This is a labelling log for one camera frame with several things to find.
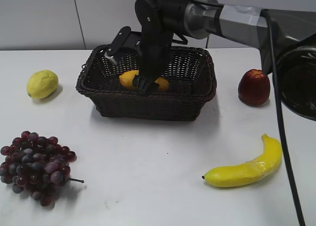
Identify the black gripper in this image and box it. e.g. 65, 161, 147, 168
104, 23, 189, 95

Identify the yellow orange mango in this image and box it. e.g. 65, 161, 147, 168
119, 70, 169, 92

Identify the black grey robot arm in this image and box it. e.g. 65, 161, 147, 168
105, 0, 316, 120

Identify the dark woven wicker basket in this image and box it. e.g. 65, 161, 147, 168
76, 45, 217, 121

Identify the yellow lemon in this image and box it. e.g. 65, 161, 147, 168
27, 70, 59, 99

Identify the dark red apple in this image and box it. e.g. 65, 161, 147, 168
238, 69, 271, 106

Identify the purple grape bunch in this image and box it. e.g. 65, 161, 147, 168
0, 131, 77, 207

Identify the yellow banana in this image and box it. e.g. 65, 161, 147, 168
202, 134, 282, 188

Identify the black cable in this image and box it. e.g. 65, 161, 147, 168
260, 8, 307, 226

